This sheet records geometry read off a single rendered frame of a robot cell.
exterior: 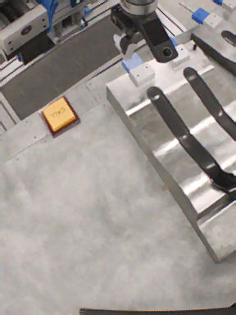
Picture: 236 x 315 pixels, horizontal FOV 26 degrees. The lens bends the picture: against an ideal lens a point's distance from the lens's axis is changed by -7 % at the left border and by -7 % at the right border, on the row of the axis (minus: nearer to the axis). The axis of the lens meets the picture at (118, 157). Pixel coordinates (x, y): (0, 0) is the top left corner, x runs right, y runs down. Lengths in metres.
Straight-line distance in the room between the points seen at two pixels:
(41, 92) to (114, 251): 0.93
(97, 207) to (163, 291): 0.27
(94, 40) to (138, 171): 0.92
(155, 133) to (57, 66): 0.91
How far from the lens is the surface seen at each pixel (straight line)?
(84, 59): 2.07
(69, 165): 1.31
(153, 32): 1.03
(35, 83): 2.05
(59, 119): 1.31
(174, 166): 1.20
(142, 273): 1.26
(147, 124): 1.24
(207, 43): 1.39
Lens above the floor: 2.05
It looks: 73 degrees down
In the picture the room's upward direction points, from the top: 1 degrees counter-clockwise
